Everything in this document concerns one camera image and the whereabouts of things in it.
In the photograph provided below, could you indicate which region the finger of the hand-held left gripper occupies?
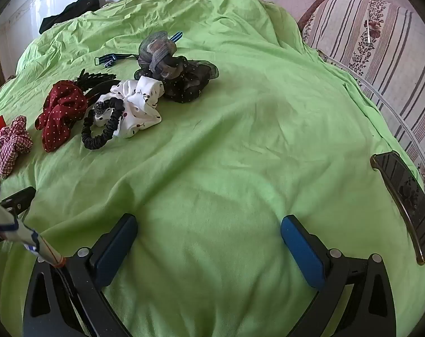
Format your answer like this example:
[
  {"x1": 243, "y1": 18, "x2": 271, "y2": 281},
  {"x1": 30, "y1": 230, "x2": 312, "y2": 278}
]
[{"x1": 0, "y1": 187, "x2": 36, "y2": 215}]

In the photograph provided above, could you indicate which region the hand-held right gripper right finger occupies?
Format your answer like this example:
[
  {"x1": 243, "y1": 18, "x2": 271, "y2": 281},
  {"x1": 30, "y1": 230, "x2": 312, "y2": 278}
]
[{"x1": 280, "y1": 214, "x2": 397, "y2": 337}]

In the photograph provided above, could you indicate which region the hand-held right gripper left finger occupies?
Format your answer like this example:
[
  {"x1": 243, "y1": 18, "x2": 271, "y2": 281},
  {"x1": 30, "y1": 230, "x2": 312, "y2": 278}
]
[{"x1": 23, "y1": 213, "x2": 139, "y2": 337}]

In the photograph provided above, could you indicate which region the thin black scrunchie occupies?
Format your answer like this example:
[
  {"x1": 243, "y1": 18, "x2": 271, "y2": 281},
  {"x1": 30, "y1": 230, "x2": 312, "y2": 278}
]
[{"x1": 81, "y1": 98, "x2": 126, "y2": 150}]

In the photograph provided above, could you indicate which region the black claw hair clip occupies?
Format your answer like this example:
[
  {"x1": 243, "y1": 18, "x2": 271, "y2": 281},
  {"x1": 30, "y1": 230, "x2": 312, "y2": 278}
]
[{"x1": 73, "y1": 69, "x2": 120, "y2": 101}]

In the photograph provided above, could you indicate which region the white taped rod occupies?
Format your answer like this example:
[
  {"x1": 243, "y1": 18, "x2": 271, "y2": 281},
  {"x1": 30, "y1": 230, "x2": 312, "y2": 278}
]
[{"x1": 0, "y1": 194, "x2": 66, "y2": 267}]

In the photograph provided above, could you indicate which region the red plaid scrunchie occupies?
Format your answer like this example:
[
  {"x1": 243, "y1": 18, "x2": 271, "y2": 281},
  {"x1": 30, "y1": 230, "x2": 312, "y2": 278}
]
[{"x1": 0, "y1": 116, "x2": 33, "y2": 178}]

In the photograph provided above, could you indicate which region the red dotted scrunchie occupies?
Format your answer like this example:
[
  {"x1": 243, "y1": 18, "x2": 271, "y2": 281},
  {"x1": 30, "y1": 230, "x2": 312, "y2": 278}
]
[{"x1": 35, "y1": 80, "x2": 89, "y2": 153}]

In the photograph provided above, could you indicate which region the black smartphone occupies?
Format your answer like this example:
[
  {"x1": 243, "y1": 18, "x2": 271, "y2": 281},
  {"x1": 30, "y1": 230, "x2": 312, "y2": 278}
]
[{"x1": 370, "y1": 150, "x2": 425, "y2": 265}]

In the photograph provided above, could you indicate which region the green bed sheet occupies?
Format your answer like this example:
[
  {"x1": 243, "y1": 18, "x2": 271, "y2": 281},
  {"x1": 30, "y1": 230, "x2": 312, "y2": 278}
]
[{"x1": 0, "y1": 0, "x2": 425, "y2": 337}]

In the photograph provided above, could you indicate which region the white dotted scrunchie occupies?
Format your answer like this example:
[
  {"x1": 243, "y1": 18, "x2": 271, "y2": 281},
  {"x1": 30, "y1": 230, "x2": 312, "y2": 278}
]
[{"x1": 93, "y1": 79, "x2": 164, "y2": 139}]

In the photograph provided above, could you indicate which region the black dotted sheer scrunchie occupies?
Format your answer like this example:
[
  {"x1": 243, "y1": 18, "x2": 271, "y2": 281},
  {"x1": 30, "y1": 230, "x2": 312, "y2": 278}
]
[{"x1": 134, "y1": 56, "x2": 219, "y2": 103}]

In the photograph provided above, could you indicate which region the black cloth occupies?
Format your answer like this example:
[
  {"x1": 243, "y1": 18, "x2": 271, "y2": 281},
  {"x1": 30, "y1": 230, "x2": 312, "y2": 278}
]
[{"x1": 39, "y1": 0, "x2": 100, "y2": 35}]

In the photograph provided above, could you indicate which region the grey sheer scrunchie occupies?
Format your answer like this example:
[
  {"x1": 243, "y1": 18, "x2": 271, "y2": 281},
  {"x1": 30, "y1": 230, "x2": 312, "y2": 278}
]
[{"x1": 138, "y1": 31, "x2": 180, "y2": 79}]

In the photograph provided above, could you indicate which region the blue striped strap watch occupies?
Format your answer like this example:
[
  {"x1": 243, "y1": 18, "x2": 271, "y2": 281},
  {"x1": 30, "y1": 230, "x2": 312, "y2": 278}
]
[{"x1": 94, "y1": 31, "x2": 183, "y2": 69}]

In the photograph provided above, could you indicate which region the white cable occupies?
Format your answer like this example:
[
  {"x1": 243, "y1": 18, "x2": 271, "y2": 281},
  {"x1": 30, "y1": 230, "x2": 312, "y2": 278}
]
[{"x1": 367, "y1": 0, "x2": 374, "y2": 46}]

